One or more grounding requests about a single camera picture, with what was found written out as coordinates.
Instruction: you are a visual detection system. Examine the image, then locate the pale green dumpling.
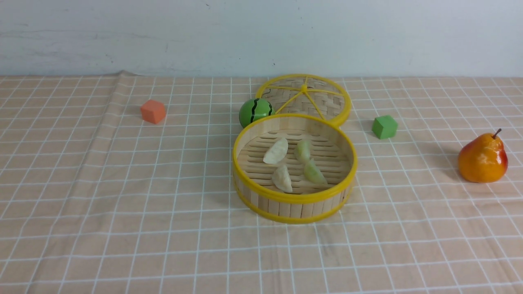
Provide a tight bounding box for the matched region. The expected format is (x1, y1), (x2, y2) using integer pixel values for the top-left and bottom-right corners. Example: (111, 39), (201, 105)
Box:
(294, 139), (311, 164)
(303, 159), (328, 185)

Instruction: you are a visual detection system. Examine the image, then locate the white dumpling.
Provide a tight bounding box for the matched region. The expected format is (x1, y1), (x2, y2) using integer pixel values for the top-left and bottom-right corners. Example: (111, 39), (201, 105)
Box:
(271, 164), (293, 194)
(263, 138), (289, 165)

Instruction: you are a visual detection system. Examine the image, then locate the green cube block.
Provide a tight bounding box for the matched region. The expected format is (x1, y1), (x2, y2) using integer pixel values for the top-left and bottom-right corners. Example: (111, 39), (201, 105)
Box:
(371, 115), (398, 140)

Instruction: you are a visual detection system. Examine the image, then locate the yellow rimmed bamboo steamer tray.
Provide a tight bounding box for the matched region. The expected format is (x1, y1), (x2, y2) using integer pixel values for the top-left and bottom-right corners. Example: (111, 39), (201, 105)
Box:
(232, 114), (358, 224)

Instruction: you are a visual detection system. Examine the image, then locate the yellow rimmed woven steamer lid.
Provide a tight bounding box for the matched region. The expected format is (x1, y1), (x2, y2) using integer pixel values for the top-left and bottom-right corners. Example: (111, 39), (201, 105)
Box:
(255, 74), (352, 127)

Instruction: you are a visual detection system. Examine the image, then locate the beige checkered tablecloth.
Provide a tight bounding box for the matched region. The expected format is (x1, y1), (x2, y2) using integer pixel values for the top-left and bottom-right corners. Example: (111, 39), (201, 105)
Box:
(0, 73), (523, 294)

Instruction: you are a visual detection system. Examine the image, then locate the orange cube block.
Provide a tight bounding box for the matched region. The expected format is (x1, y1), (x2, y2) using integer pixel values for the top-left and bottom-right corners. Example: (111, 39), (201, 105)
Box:
(140, 99), (167, 125)

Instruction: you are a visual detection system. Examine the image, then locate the orange yellow toy pear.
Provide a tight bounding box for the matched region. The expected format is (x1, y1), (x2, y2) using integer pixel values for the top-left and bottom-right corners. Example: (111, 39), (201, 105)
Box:
(458, 128), (508, 183)

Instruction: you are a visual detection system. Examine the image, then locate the green striped watermelon ball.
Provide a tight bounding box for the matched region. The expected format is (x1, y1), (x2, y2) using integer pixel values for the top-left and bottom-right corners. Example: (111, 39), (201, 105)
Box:
(239, 98), (276, 128)

